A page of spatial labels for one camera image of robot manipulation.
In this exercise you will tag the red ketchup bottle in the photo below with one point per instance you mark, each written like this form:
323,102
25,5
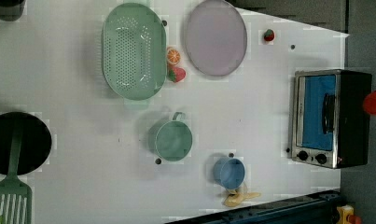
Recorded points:
369,104

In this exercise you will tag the black toaster oven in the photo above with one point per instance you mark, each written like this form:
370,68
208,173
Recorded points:
330,127

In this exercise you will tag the pink strawberry toy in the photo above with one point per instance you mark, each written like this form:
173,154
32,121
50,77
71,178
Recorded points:
176,74

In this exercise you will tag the orange slice toy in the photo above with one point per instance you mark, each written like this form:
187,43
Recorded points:
173,56

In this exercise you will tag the blue cup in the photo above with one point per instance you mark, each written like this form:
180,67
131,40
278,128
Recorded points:
229,173

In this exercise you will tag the lilac oval plate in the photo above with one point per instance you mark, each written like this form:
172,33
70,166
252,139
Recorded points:
215,37

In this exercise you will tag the green oval colander basket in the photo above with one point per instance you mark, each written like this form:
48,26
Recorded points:
134,51

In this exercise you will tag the yellow banana peel toy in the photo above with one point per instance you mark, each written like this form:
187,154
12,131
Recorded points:
239,195

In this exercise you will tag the small red strawberry toy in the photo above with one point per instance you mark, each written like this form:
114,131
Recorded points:
269,35

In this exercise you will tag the yellow red object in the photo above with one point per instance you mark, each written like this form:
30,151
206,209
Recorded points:
347,215

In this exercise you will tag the green slotted spatula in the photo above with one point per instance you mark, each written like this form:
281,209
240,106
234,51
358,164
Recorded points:
15,195

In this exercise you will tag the black cylinder cup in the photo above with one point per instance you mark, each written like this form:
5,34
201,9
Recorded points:
11,10

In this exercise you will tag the green cup with handle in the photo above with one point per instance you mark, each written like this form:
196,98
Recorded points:
171,139

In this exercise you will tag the dark blue metal frame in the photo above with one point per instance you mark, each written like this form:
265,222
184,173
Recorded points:
316,208

